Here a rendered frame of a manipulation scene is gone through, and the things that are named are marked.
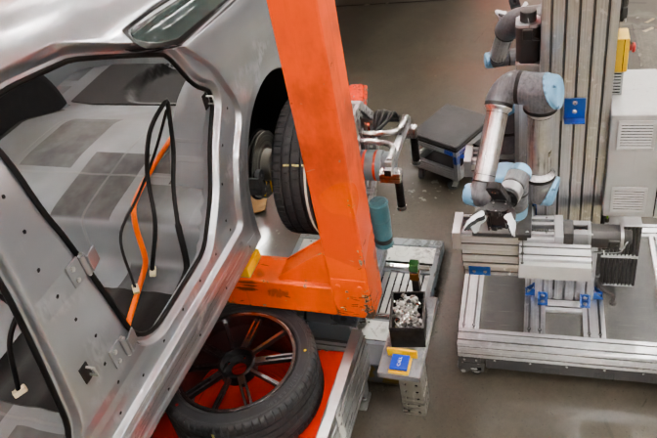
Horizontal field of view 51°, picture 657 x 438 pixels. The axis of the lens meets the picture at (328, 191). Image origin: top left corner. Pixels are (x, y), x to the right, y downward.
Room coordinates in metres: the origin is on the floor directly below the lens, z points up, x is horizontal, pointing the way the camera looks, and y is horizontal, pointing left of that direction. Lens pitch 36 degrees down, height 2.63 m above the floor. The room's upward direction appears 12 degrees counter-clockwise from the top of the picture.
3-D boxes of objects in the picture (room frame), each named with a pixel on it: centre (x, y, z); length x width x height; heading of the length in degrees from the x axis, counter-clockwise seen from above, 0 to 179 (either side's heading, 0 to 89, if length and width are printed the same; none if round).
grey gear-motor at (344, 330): (2.34, 0.14, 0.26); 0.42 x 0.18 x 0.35; 66
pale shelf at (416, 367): (1.89, -0.21, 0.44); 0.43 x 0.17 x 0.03; 156
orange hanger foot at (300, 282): (2.18, 0.27, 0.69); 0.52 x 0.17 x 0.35; 66
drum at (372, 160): (2.55, -0.22, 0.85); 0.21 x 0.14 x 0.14; 66
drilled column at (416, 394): (1.86, -0.19, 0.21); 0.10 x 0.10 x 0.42; 66
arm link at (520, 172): (1.78, -0.62, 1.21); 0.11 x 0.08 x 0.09; 145
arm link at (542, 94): (1.99, -0.77, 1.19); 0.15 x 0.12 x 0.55; 55
